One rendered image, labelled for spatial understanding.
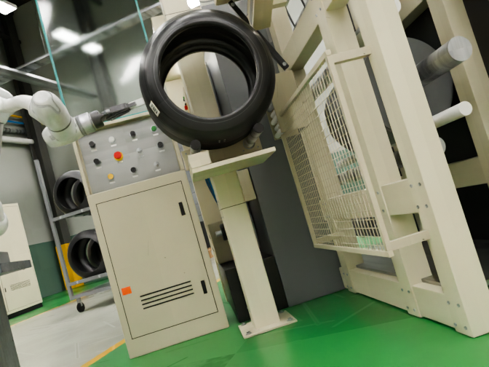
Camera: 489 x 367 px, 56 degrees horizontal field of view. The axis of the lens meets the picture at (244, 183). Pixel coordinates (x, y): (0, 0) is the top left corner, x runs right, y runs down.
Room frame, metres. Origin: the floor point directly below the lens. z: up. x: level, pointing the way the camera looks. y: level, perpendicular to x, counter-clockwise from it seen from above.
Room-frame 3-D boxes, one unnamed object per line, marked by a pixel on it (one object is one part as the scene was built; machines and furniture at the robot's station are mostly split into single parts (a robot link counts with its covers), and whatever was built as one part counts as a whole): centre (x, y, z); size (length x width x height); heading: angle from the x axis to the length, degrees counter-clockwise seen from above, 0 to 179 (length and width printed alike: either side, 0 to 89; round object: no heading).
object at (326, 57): (1.91, -0.32, 0.65); 0.90 x 0.02 x 0.70; 8
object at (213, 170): (2.09, 0.04, 0.80); 0.37 x 0.36 x 0.02; 98
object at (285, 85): (2.36, -0.31, 1.05); 0.20 x 0.15 x 0.30; 8
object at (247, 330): (2.34, 0.09, 0.01); 0.27 x 0.27 x 0.02; 8
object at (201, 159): (2.07, 0.18, 0.83); 0.36 x 0.09 x 0.06; 8
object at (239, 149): (2.26, 0.06, 0.90); 0.40 x 0.03 x 0.10; 98
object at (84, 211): (6.03, 1.95, 0.96); 1.30 x 0.62 x 1.92; 168
